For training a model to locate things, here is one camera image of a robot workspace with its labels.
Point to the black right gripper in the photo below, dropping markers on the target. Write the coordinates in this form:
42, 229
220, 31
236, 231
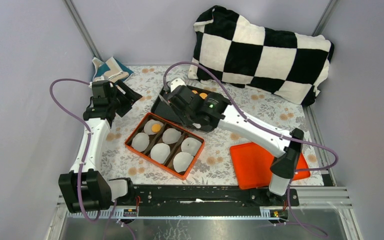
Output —
190, 122

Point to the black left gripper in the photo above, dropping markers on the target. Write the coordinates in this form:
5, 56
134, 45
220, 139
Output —
131, 95

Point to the orange cookie box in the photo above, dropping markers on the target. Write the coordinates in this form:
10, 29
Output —
175, 148

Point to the black cookie tray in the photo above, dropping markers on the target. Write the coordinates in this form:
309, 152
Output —
162, 110

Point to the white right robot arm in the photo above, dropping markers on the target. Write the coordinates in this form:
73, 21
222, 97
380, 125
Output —
284, 145

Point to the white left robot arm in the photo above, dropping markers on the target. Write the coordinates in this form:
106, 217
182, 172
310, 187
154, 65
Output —
83, 188

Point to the teal beige folded cloth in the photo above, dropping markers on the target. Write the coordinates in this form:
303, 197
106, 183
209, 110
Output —
111, 70

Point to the floral table mat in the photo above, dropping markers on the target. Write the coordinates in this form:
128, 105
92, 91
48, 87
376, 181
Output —
214, 165

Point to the orange box lid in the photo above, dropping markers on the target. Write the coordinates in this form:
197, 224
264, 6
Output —
251, 165

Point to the black white checkered pillow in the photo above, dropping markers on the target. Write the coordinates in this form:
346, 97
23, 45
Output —
284, 63

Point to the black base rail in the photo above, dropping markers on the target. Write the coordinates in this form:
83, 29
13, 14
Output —
201, 201

